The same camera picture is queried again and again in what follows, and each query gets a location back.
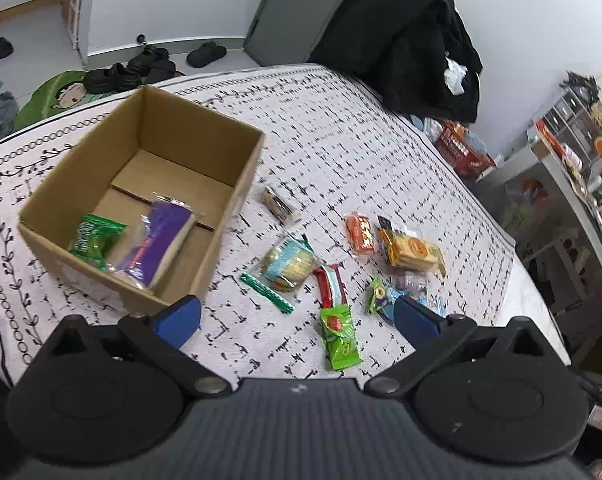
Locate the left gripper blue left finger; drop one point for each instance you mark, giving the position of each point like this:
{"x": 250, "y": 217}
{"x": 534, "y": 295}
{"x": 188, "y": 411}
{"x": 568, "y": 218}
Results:
{"x": 177, "y": 323}

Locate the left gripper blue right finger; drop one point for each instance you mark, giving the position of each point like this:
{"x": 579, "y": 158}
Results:
{"x": 417, "y": 323}

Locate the blue snack packet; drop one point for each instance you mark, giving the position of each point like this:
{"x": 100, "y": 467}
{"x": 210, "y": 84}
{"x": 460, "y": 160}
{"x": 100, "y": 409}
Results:
{"x": 435, "y": 304}

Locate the orange biscuit sandwich pack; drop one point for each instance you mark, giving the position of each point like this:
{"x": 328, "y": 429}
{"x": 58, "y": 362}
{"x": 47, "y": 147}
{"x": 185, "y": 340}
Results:
{"x": 405, "y": 249}

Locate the purple wafer pack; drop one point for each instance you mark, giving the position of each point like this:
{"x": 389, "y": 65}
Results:
{"x": 155, "y": 242}

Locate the green snack packet with tomato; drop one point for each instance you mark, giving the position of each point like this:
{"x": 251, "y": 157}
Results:
{"x": 339, "y": 336}

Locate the red white candy bar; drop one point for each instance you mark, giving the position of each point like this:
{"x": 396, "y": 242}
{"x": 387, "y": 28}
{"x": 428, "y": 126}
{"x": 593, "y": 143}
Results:
{"x": 330, "y": 285}

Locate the green twisted stick snack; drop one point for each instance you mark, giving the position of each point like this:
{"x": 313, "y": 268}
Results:
{"x": 275, "y": 298}

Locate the orange small snack packet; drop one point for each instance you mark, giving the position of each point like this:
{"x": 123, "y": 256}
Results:
{"x": 360, "y": 234}

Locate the brown cardboard box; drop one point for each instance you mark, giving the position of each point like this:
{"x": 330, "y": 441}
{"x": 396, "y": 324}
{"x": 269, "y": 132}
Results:
{"x": 152, "y": 144}

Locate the green round-cookie snack packet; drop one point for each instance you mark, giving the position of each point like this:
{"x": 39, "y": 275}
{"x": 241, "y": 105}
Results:
{"x": 95, "y": 238}

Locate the clear packet round crackers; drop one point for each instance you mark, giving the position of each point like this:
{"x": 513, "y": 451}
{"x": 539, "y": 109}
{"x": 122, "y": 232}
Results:
{"x": 288, "y": 264}

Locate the small brown silver snack packet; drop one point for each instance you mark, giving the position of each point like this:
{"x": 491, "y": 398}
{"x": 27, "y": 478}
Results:
{"x": 279, "y": 208}

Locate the green blue ring-snack packet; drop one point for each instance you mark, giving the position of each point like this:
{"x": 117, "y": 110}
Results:
{"x": 382, "y": 296}

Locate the clear small snack packet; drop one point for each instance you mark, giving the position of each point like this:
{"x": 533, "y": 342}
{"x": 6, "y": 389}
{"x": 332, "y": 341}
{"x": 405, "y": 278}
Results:
{"x": 413, "y": 282}

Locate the white black patterned blanket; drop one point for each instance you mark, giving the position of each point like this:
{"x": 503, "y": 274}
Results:
{"x": 330, "y": 149}

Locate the cluttered white desk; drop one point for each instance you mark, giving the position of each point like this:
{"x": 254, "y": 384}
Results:
{"x": 539, "y": 200}

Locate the red plastic basket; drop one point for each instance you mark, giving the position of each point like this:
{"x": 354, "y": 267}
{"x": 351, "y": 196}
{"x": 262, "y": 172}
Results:
{"x": 456, "y": 151}

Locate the small drawer organizer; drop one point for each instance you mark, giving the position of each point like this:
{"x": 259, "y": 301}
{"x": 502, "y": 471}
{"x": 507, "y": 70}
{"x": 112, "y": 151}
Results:
{"x": 569, "y": 113}

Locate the green leaf cartoon rug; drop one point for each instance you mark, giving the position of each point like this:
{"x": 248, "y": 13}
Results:
{"x": 58, "y": 94}

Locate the black shoes pile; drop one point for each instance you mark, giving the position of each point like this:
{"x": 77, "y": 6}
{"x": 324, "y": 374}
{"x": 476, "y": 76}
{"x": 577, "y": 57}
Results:
{"x": 151, "y": 65}

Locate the black slipper by door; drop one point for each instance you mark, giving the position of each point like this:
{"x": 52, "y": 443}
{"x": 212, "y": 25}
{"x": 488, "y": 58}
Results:
{"x": 205, "y": 54}

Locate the black clothes pile on chair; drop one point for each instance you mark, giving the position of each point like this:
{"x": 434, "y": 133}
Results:
{"x": 415, "y": 54}

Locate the grey door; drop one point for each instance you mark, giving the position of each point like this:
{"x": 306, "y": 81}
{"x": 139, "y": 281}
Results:
{"x": 287, "y": 31}

